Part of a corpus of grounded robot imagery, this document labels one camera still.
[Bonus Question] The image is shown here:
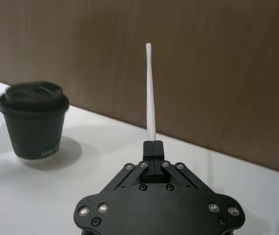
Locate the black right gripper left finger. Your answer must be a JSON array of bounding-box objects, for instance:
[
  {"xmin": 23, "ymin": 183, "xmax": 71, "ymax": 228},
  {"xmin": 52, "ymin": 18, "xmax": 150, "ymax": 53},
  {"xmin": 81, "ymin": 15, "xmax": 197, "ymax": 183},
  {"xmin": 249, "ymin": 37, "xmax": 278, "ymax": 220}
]
[{"xmin": 107, "ymin": 140, "xmax": 154, "ymax": 191}]

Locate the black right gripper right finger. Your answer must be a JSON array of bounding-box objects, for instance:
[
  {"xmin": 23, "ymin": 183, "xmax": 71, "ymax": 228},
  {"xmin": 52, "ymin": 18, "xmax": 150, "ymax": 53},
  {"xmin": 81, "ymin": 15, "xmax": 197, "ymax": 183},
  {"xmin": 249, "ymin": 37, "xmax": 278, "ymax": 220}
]
[{"xmin": 153, "ymin": 140, "xmax": 202, "ymax": 190}]

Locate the black paper cup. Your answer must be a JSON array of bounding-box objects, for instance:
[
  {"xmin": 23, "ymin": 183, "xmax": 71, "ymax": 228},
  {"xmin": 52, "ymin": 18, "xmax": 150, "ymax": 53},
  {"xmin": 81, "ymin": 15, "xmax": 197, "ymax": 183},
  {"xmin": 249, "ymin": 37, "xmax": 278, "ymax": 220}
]
[{"xmin": 2, "ymin": 107, "xmax": 66, "ymax": 160}]

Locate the black plastic cup lid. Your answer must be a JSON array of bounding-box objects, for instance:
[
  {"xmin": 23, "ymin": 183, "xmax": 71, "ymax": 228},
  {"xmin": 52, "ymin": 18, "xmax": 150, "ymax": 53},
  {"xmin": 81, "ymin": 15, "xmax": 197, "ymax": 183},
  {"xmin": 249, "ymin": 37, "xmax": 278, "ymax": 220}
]
[{"xmin": 0, "ymin": 80, "xmax": 70, "ymax": 116}]

